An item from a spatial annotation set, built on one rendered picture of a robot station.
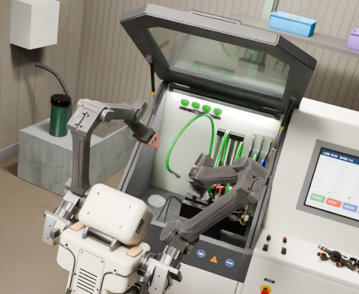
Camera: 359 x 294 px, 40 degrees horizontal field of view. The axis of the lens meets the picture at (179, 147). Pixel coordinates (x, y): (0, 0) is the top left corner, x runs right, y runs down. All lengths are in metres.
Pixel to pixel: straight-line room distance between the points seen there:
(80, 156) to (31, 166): 2.62
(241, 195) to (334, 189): 0.95
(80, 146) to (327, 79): 2.93
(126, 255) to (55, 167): 2.56
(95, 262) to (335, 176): 1.22
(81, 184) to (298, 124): 1.06
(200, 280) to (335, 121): 0.97
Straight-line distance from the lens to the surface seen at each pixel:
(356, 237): 2.46
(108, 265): 1.64
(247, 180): 1.50
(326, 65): 4.25
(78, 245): 1.68
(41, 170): 4.24
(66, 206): 1.83
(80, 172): 1.76
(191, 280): 2.42
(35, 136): 4.16
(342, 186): 2.39
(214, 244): 2.28
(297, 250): 2.36
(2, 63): 4.33
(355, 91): 4.26
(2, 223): 3.88
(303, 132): 2.34
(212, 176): 1.75
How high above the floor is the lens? 2.24
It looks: 25 degrees down
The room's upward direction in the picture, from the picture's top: 11 degrees clockwise
